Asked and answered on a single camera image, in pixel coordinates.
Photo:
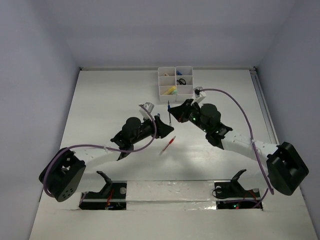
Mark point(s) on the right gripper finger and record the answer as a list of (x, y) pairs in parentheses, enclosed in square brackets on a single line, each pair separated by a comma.
[(179, 113), (188, 103)]

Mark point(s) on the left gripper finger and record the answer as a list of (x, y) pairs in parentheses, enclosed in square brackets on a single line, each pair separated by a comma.
[(158, 121), (165, 131)]

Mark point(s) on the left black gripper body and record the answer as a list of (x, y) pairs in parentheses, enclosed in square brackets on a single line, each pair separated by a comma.
[(147, 128)]

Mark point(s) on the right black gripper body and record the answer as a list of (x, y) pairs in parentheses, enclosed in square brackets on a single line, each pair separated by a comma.
[(194, 115)]

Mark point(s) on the blue gel pen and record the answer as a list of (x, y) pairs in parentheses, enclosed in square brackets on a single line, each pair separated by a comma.
[(169, 114)]

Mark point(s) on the red gel pen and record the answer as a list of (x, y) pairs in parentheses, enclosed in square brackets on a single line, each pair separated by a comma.
[(167, 145)]

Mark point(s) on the black handled scissors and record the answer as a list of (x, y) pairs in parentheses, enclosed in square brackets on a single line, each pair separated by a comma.
[(181, 82)]

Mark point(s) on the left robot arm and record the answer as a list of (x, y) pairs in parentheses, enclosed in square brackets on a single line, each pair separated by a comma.
[(74, 169)]

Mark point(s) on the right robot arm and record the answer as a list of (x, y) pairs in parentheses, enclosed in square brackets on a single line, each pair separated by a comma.
[(281, 165)]

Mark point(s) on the left white compartment organizer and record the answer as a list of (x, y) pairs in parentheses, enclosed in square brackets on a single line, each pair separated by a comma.
[(166, 82)]

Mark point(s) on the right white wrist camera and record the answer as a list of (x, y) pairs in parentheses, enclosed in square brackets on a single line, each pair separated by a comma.
[(198, 95)]

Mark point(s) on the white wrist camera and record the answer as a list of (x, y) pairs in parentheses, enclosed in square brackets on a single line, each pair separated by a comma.
[(146, 110), (198, 95)]

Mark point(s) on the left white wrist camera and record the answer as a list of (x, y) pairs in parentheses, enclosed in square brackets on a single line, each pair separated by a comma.
[(146, 110)]

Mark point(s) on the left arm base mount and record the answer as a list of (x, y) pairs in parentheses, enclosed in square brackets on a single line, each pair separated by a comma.
[(112, 196)]

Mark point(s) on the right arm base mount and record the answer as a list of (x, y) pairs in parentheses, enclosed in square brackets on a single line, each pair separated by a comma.
[(231, 195)]

